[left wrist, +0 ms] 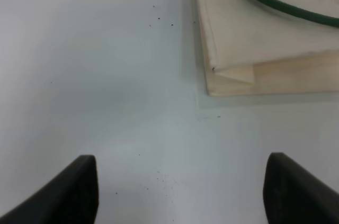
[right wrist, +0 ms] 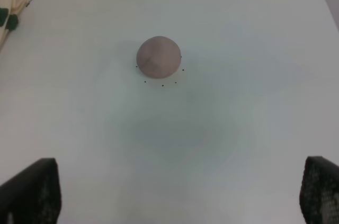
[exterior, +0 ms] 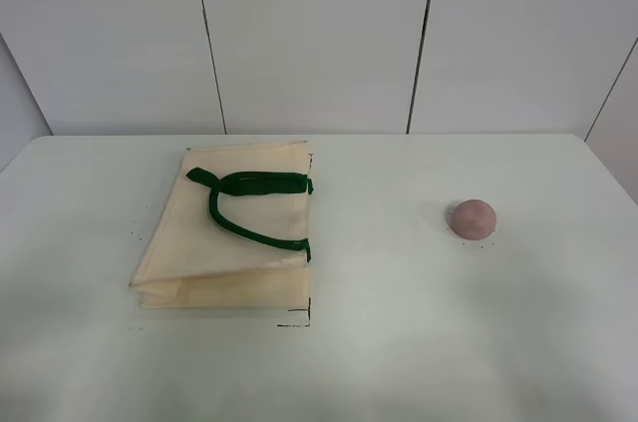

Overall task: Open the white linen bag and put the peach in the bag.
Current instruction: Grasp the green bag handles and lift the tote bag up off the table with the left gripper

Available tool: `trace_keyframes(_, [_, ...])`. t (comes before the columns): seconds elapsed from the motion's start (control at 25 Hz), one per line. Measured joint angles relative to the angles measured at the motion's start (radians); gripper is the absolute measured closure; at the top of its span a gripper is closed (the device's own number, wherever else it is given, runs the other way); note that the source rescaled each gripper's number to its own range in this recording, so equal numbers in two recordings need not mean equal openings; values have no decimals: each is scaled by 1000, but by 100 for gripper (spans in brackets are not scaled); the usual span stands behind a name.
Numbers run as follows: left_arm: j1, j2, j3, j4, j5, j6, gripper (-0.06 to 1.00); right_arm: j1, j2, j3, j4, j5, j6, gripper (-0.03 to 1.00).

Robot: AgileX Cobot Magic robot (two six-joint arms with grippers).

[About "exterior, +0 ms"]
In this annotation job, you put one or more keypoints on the cream linen bag green handles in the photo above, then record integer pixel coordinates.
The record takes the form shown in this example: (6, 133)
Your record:
(194, 262)

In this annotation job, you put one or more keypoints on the pink peach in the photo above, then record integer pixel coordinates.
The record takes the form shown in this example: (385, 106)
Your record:
(471, 219)

